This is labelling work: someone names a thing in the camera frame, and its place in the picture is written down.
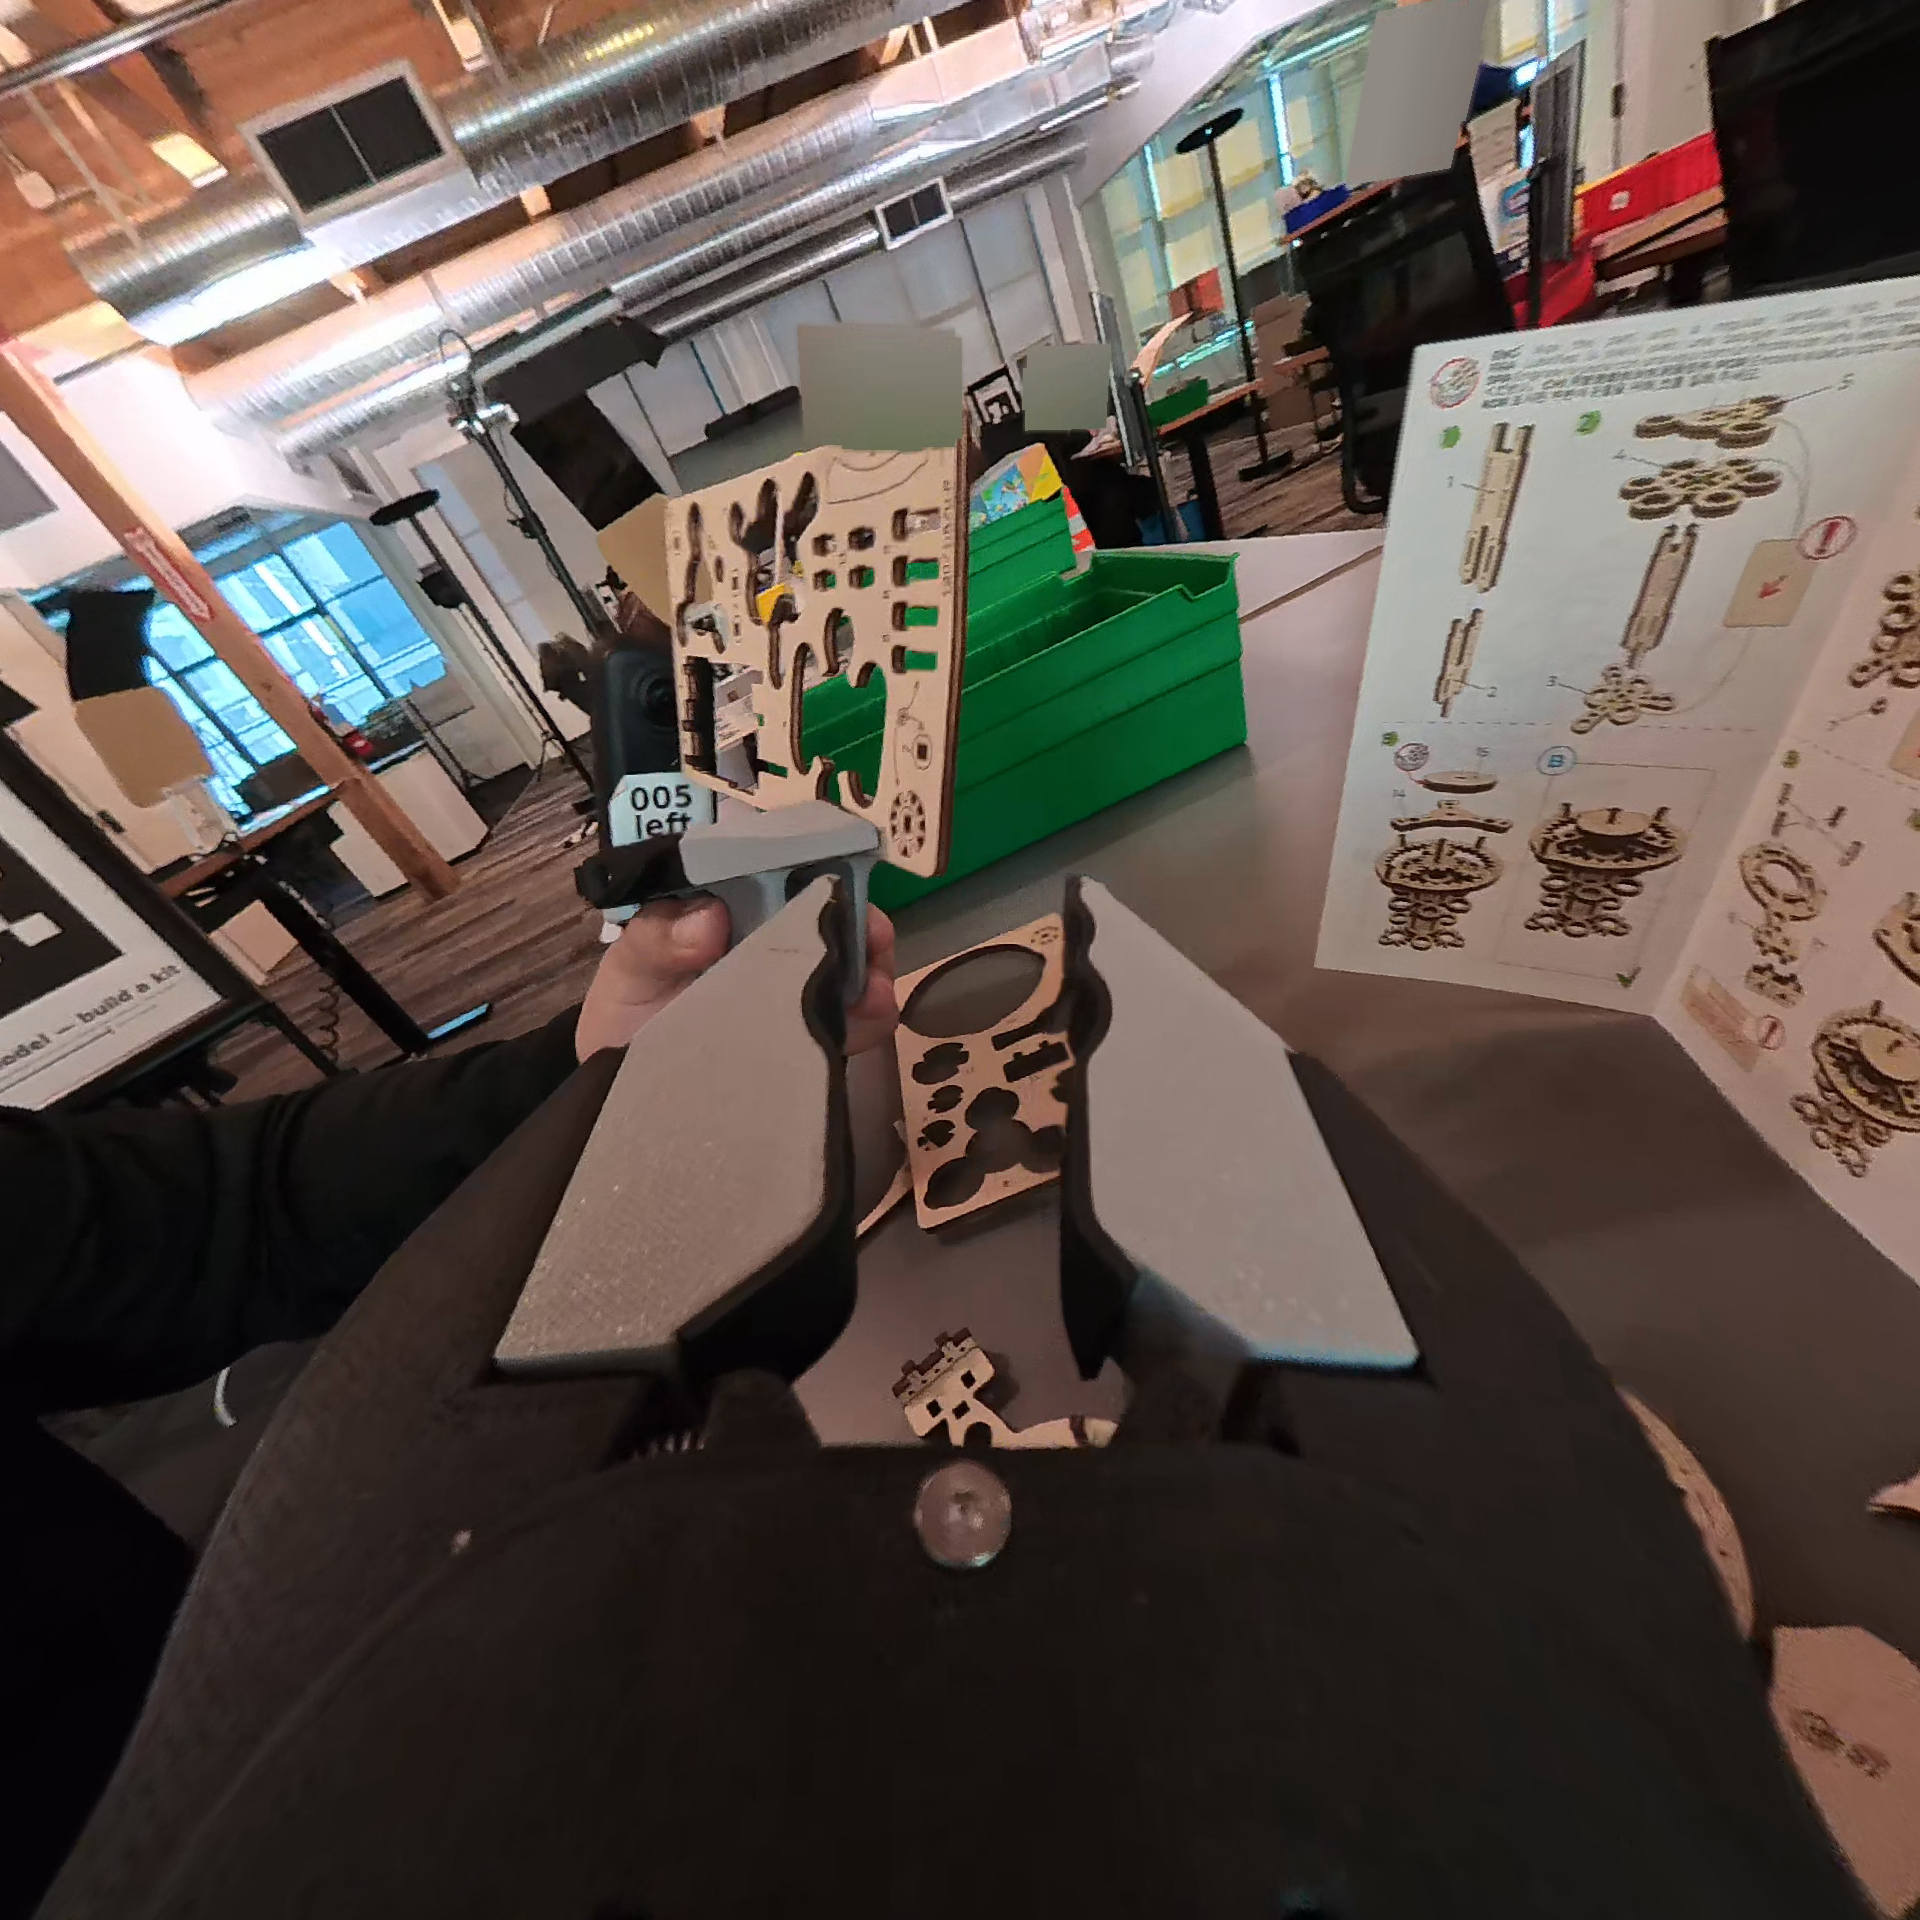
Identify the round wooden disc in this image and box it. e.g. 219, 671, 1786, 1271
1628, 1388, 1920, 1877

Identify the folded instruction booklet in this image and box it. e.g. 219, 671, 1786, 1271
1317, 277, 1920, 1251

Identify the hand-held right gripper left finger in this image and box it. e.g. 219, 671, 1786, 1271
491, 872, 869, 1397

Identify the small wooden offcut sheet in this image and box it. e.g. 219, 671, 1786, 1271
891, 911, 1074, 1235

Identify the person's left hand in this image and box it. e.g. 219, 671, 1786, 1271
573, 892, 899, 1069

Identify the colourful box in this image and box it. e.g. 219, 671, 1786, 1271
966, 441, 1069, 531

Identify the red storage bin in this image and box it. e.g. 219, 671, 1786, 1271
1590, 132, 1724, 232

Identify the person's left forearm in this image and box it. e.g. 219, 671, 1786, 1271
0, 1013, 589, 1427

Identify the black studio softbox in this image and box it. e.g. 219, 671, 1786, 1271
481, 293, 669, 527

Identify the black white tag sign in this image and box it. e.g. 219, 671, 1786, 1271
0, 731, 275, 1115

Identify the silver air duct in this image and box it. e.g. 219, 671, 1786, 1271
181, 135, 1082, 452
450, 0, 1157, 167

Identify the large black monitor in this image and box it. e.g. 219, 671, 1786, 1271
1707, 0, 1920, 297

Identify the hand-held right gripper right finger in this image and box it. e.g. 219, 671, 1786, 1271
1057, 872, 1422, 1427

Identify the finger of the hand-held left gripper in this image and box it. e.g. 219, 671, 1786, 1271
678, 799, 883, 1007

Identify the black floor lamp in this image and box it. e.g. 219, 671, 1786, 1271
370, 486, 452, 601
1177, 108, 1297, 485

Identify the dark office desk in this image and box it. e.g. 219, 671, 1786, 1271
150, 780, 495, 1059

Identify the wooden parts sheet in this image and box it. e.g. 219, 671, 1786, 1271
661, 439, 969, 880

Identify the black studio light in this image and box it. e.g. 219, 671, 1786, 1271
63, 585, 159, 703

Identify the small notched wooden part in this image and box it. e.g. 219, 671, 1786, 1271
895, 1328, 1001, 1448

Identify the white cabinet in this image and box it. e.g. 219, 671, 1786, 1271
326, 743, 491, 902

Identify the black office chair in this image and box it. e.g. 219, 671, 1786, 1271
1294, 172, 1517, 515

